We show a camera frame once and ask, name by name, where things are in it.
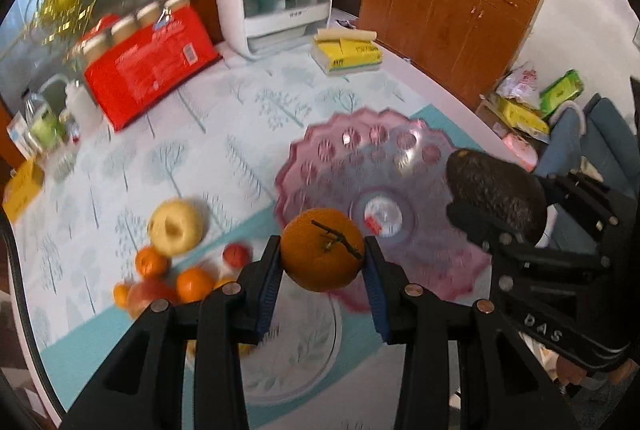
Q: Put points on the yellow tissue pack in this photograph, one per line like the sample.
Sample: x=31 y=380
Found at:
x=337 y=50

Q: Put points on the yellow cardboard box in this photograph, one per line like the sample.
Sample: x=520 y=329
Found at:
x=25 y=185

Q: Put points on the small orange tangerine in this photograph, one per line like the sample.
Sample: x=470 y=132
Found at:
x=194 y=284

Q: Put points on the pink glass fruit plate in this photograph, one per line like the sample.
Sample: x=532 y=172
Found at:
x=387 y=173

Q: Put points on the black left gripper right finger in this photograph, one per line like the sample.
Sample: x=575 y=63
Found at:
x=501 y=383

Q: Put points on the white plastic bottle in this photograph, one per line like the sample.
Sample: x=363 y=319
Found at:
x=82 y=107

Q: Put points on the red snack package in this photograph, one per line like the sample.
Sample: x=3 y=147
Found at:
x=133 y=76

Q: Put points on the yellow apple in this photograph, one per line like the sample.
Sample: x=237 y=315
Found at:
x=176 y=227

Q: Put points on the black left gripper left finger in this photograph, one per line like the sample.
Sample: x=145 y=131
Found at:
x=140 y=383

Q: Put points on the green snack bag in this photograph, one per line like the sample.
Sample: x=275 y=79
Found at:
x=568 y=87

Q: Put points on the dark avocado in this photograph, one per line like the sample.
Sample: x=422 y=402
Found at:
x=499 y=188

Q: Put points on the small red tomato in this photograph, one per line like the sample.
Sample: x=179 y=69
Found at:
x=236 y=255

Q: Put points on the red apple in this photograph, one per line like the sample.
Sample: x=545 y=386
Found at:
x=142 y=294

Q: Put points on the white round leaf plate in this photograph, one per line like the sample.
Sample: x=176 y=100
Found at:
x=297 y=352

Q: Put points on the orange with stem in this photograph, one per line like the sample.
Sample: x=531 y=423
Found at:
x=322 y=250

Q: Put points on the white tabletop appliance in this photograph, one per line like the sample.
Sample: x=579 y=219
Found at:
x=258 y=28

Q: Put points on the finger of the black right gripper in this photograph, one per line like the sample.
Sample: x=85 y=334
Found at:
x=589 y=202
x=482 y=229

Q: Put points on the small yellow-orange tangerine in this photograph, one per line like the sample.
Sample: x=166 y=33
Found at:
x=120 y=294

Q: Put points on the tree pattern tablecloth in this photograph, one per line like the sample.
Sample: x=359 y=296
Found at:
x=221 y=140

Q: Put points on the small white carton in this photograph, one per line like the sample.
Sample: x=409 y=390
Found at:
x=18 y=133

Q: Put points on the green label water bottle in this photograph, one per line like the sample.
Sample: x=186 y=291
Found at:
x=43 y=122

